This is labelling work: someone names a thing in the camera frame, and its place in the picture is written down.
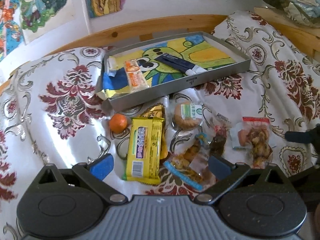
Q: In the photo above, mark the dark blue tube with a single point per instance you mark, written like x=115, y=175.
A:
x=180, y=64

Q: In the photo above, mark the small white blue packet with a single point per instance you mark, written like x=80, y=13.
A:
x=111, y=66

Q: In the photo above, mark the anime girl wall poster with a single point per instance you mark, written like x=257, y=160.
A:
x=27, y=20

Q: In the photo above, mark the blue edged pastry packet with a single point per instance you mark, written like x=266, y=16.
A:
x=192, y=166

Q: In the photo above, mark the wooden bed frame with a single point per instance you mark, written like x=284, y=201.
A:
x=306, y=39

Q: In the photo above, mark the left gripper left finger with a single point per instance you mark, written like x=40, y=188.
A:
x=92, y=176

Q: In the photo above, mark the grey rectangular tray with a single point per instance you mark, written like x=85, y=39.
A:
x=121, y=102

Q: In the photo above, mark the colourful frog drawing paper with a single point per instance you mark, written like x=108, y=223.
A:
x=195, y=49

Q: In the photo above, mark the mini sausages clear packet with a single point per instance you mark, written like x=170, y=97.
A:
x=239, y=136

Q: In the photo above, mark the dark braised meat red packet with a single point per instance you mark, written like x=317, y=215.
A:
x=214, y=128

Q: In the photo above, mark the orange white snack packet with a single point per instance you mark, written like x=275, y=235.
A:
x=135, y=77

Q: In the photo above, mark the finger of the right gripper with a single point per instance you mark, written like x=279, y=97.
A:
x=298, y=137

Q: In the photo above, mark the round biscuit green label packet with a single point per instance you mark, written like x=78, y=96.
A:
x=187, y=115

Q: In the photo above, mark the orange mandarin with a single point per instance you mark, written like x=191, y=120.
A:
x=118, y=123

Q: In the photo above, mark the floral white bed sheet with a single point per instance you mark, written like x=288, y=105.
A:
x=51, y=114

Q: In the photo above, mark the yellow wafer snack bar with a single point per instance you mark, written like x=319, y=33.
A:
x=143, y=155

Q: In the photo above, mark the gold foil snack packet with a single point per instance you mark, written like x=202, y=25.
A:
x=159, y=112

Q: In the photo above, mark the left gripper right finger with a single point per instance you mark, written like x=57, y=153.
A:
x=229, y=176

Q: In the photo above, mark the chicken feet red top packet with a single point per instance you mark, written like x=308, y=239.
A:
x=259, y=134

